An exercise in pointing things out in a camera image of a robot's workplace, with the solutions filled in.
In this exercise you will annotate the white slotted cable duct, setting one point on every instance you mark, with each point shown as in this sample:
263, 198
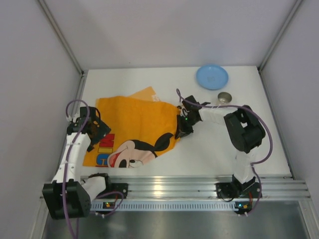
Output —
104, 206

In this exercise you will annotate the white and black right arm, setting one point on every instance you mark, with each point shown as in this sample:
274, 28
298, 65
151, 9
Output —
245, 132

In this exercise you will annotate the aluminium corner post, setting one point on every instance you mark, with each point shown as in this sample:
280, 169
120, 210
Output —
58, 32
297, 4

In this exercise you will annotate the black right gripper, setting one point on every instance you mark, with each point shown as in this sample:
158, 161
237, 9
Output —
184, 125

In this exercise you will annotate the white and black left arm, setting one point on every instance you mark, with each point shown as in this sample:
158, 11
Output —
67, 196

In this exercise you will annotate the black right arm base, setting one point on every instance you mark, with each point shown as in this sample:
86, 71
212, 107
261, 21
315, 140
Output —
228, 191

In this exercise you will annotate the aluminium corner post left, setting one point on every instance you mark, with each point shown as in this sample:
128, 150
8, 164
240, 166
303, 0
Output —
58, 32

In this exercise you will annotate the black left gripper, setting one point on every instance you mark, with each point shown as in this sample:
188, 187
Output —
100, 128

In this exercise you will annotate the blue plastic plate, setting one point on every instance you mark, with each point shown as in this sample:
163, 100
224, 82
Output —
212, 77

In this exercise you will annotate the aluminium corner post right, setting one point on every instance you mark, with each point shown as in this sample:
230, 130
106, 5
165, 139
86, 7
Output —
297, 4

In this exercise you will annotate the steel cup with brown base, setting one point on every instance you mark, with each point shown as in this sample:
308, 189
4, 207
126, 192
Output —
224, 98

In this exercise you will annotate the orange Mickey Mouse placemat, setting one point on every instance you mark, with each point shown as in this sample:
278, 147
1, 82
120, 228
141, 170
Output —
141, 131

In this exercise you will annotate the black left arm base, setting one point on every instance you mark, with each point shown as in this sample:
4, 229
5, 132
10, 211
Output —
99, 186

